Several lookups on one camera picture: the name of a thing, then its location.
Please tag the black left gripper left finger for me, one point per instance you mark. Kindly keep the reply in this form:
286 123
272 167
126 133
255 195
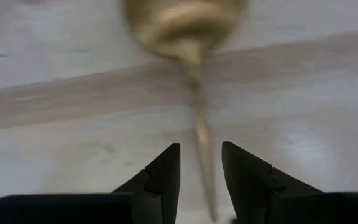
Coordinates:
166 174

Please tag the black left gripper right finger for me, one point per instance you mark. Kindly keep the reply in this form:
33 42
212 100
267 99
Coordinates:
247 180

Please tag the gold metal spoon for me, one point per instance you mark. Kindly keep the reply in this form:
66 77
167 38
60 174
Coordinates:
182 28

